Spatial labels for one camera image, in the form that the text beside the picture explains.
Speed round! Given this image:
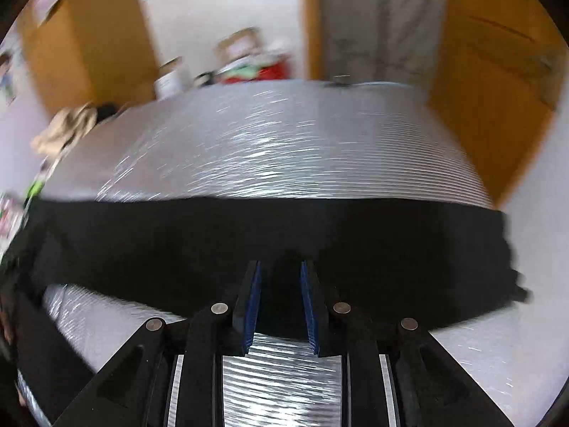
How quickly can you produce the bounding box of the labelled cardboard box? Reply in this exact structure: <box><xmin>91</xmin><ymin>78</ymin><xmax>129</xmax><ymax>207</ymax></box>
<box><xmin>218</xmin><ymin>29</ymin><xmax>263</xmax><ymax>60</ymax></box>

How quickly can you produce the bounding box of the wooden wardrobe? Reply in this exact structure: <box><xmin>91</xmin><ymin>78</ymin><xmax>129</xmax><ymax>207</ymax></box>
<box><xmin>18</xmin><ymin>0</ymin><xmax>161</xmax><ymax>116</ymax></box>

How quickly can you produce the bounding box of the wooden door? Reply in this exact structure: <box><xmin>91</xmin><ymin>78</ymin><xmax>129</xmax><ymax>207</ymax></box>
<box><xmin>427</xmin><ymin>0</ymin><xmax>569</xmax><ymax>206</ymax></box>

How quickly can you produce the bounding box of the beige floral blanket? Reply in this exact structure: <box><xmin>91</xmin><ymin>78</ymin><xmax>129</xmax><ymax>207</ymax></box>
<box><xmin>31</xmin><ymin>102</ymin><xmax>97</xmax><ymax>156</ymax></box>

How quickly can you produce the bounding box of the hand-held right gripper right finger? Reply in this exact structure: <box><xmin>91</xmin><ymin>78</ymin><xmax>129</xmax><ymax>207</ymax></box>
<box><xmin>300</xmin><ymin>260</ymin><xmax>512</xmax><ymax>427</ymax></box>

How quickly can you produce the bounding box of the clear plastic door curtain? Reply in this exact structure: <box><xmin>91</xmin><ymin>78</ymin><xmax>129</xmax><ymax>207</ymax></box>
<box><xmin>318</xmin><ymin>0</ymin><xmax>445</xmax><ymax>85</ymax></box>

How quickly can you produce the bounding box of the pile of plastic bags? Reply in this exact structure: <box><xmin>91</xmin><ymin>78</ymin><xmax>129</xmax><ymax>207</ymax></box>
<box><xmin>213</xmin><ymin>51</ymin><xmax>294</xmax><ymax>84</ymax></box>

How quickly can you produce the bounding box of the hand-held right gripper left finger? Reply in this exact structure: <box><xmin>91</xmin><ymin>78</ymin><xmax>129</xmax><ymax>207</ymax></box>
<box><xmin>53</xmin><ymin>260</ymin><xmax>263</xmax><ymax>427</ymax></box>

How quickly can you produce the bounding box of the green packet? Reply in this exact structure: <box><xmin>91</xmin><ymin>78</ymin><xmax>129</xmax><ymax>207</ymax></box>
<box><xmin>24</xmin><ymin>160</ymin><xmax>54</xmax><ymax>205</ymax></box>

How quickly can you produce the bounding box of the heap of colourful packets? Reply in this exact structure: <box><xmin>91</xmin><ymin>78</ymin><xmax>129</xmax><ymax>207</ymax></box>
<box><xmin>0</xmin><ymin>193</ymin><xmax>24</xmax><ymax>237</ymax></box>

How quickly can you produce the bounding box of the cartoon wall poster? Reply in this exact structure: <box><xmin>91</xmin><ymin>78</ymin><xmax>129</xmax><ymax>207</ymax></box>
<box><xmin>0</xmin><ymin>49</ymin><xmax>19</xmax><ymax>107</ymax></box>

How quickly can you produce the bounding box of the wooden door frame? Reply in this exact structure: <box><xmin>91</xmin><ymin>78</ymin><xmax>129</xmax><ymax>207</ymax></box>
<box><xmin>296</xmin><ymin>0</ymin><xmax>325</xmax><ymax>81</ymax></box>

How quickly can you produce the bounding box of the metal door handle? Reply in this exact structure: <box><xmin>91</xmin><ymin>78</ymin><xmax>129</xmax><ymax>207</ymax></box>
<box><xmin>532</xmin><ymin>52</ymin><xmax>557</xmax><ymax>73</ymax></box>

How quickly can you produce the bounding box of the small white box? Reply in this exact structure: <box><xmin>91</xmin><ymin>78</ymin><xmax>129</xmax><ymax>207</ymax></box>
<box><xmin>155</xmin><ymin>57</ymin><xmax>192</xmax><ymax>99</ymax></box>

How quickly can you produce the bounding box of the black garment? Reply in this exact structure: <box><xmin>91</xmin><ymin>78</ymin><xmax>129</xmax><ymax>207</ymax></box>
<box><xmin>0</xmin><ymin>196</ymin><xmax>532</xmax><ymax>335</ymax></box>

